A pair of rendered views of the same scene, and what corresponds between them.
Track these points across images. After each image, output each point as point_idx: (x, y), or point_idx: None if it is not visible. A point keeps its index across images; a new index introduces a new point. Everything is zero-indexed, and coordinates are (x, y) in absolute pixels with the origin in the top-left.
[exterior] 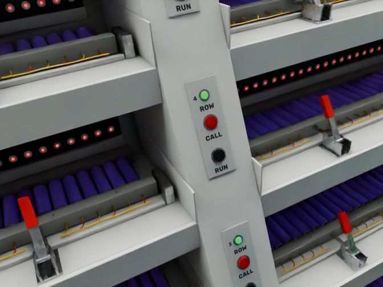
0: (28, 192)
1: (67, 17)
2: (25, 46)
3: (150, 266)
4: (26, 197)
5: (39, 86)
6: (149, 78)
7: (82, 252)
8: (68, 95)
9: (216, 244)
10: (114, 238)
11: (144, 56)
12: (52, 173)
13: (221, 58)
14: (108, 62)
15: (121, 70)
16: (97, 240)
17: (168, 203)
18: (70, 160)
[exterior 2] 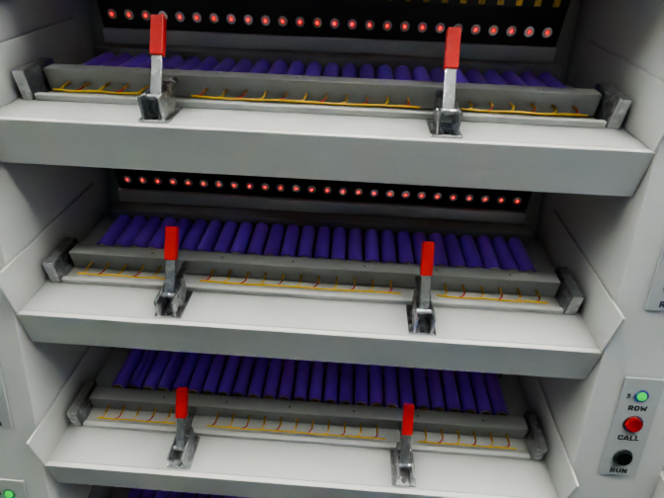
0: (408, 235)
1: (531, 55)
2: (484, 79)
3: (520, 372)
4: (432, 243)
5: (501, 131)
6: (637, 162)
7: (457, 323)
8: (536, 152)
9: (612, 387)
10: (495, 324)
11: (636, 131)
12: (437, 224)
13: None
14: (583, 125)
15: (604, 142)
16: (475, 317)
17: (567, 313)
18: (458, 218)
